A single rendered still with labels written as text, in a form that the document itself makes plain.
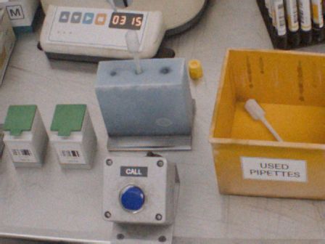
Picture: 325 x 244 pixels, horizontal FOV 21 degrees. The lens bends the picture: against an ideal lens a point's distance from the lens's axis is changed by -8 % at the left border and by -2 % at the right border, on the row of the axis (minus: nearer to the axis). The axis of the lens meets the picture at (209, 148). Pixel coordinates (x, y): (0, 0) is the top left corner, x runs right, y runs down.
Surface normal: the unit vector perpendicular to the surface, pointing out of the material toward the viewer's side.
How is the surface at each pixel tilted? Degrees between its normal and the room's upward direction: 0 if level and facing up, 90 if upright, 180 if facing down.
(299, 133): 0
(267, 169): 90
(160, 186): 30
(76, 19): 25
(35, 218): 0
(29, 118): 0
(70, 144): 90
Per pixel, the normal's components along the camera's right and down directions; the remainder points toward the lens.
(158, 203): -0.14, -0.12
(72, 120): -0.11, -0.60
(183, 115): -0.07, 0.80
